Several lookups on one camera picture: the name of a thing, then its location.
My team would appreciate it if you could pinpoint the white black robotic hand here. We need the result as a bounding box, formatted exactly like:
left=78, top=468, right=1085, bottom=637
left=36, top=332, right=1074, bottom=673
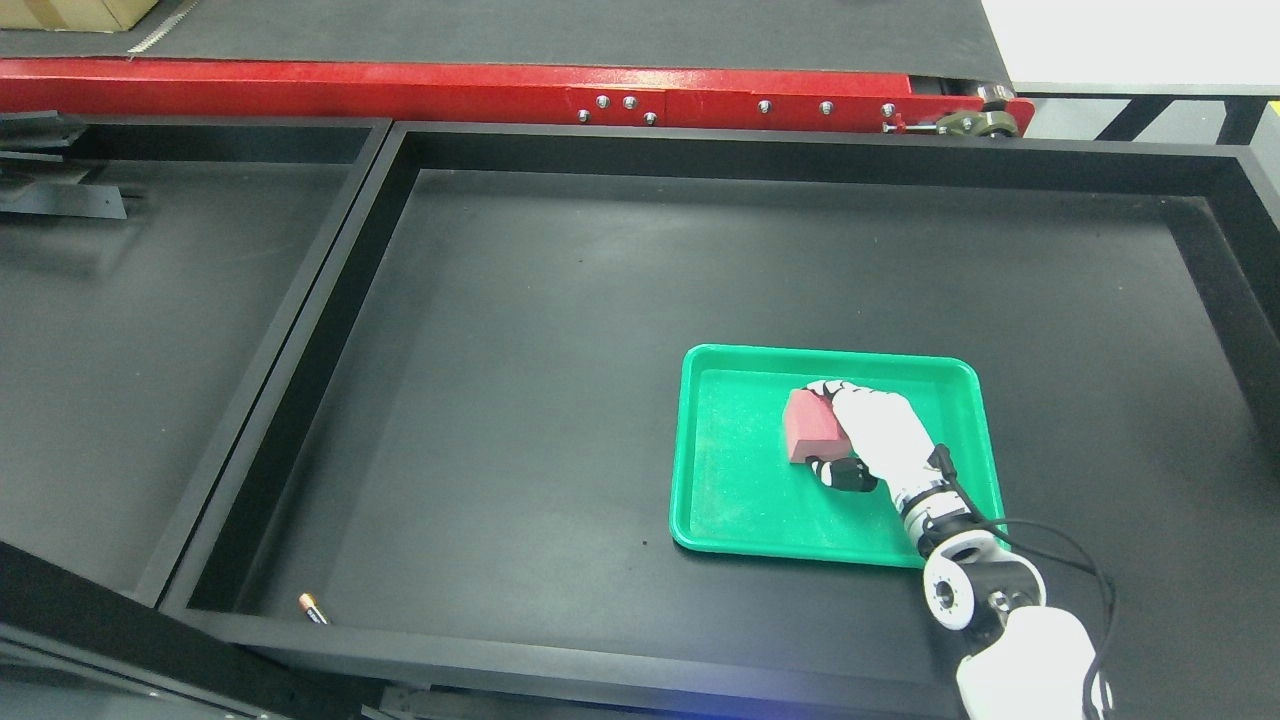
left=806, top=380, right=943, bottom=509

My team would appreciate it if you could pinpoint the pink foam block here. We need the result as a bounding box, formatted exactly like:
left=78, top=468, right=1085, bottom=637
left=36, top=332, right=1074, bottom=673
left=783, top=389, right=852, bottom=464

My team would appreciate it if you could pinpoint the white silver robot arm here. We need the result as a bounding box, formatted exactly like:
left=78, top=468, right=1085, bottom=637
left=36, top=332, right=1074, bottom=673
left=890, top=477, right=1112, bottom=719

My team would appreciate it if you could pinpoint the green plastic tray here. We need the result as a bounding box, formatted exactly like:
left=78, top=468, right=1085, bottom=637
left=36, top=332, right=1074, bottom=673
left=669, top=345, right=1004, bottom=569

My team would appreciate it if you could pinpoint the black metal shelf right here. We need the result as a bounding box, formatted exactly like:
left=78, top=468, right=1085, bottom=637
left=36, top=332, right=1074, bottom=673
left=163, top=123, right=1277, bottom=719

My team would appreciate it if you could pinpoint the black metal shelf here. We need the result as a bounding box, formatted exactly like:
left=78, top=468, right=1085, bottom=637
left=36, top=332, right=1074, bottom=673
left=163, top=123, right=1277, bottom=719
left=3, top=111, right=390, bottom=719

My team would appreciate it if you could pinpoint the black metal shelf left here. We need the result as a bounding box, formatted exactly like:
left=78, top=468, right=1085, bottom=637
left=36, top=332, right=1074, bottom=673
left=3, top=111, right=390, bottom=719

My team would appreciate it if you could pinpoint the small battery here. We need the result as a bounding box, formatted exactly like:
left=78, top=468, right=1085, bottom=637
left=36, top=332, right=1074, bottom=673
left=297, top=592, right=330, bottom=625

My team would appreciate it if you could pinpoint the cardboard box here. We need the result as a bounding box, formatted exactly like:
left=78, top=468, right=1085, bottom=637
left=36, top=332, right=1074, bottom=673
left=1, top=0, right=157, bottom=33

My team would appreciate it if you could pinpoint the red conveyor frame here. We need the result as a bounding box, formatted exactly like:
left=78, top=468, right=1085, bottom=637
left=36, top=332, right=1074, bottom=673
left=1, top=58, right=1036, bottom=135

